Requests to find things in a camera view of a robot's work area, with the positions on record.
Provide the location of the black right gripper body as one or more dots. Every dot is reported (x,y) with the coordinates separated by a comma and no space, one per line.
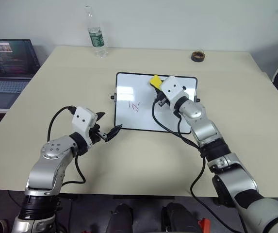
(161,98)

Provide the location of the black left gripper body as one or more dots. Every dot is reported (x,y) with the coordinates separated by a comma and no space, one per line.
(95,136)

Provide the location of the yellow whiteboard eraser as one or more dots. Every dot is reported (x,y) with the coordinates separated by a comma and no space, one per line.
(155,81)

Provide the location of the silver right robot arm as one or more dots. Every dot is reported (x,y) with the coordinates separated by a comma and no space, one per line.
(228,170)

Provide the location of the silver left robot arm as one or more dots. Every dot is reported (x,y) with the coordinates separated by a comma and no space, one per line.
(47,167)

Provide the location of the black-framed small whiteboard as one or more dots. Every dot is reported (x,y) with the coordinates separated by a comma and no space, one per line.
(134,106)

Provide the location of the black tape roll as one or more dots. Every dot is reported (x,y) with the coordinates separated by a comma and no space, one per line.
(198,57)

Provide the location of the clear plastic bottle green label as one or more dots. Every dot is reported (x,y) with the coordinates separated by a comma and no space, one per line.
(97,36)

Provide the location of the dark rounded shape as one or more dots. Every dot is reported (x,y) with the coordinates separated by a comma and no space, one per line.
(177,218)
(119,218)

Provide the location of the open grey laptop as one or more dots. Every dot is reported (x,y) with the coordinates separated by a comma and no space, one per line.
(7,72)

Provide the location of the small red object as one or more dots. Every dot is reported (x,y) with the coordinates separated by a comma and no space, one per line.
(203,224)

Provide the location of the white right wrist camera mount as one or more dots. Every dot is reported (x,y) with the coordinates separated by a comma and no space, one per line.
(172,88)

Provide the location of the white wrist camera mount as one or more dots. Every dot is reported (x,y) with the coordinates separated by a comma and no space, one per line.
(83,119)
(172,88)

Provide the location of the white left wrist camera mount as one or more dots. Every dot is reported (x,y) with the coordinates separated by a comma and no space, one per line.
(83,119)

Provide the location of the black table frame bar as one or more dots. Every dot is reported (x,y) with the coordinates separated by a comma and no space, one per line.
(143,197)

